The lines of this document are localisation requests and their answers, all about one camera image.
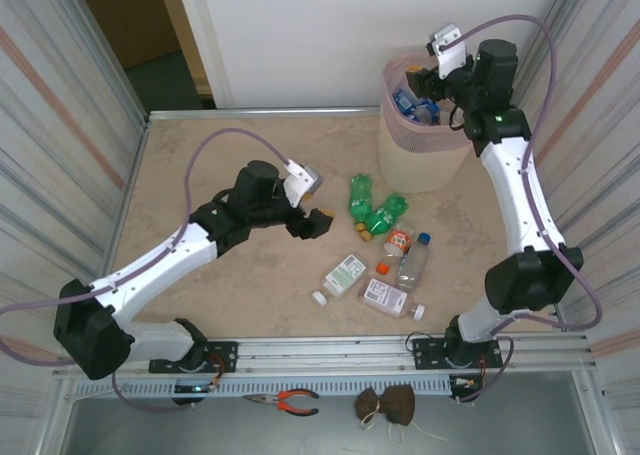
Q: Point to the small blue label bottle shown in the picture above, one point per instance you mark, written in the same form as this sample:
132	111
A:
427	114

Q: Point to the green plastic soda bottle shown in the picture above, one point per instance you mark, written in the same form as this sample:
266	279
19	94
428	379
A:
359	197
385	215

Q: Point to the square green label bottle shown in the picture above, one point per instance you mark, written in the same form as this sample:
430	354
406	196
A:
344	273

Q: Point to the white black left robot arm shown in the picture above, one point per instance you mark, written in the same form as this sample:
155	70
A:
150	270

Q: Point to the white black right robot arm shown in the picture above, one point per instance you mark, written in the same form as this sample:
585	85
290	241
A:
520	195

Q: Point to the pink slatted plastic bin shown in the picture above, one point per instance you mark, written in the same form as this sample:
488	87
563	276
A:
420	160

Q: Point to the pink waste basket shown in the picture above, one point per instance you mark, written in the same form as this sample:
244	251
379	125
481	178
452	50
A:
395	75

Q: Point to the orange bottle cap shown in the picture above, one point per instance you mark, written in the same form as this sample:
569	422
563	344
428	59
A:
383	268

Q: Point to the small orange label bottle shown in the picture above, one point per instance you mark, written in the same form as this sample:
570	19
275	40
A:
398	241

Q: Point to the square pink label bottle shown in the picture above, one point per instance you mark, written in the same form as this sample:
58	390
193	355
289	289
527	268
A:
382	295

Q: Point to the tall clear blue-capped bottle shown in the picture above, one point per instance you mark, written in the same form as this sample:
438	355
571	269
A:
414	265

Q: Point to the brown cloth pouch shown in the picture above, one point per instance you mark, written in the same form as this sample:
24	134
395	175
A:
395	402

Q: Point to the brown wooden door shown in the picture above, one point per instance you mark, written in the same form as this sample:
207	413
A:
125	20

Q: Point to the grey metal tray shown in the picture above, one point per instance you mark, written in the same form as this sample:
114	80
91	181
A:
200	432

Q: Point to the aluminium mounting rail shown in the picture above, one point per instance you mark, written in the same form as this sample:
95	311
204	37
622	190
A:
325	350

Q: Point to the translucent corrugated enclosure panel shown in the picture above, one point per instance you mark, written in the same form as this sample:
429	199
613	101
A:
50	125
600	150

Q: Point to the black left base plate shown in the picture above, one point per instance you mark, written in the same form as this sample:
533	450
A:
227	350

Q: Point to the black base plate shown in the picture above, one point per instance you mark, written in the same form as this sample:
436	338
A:
227	350
425	350

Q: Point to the white door frame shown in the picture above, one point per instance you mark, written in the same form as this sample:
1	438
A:
200	35

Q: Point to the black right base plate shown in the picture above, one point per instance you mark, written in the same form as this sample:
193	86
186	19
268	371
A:
425	350

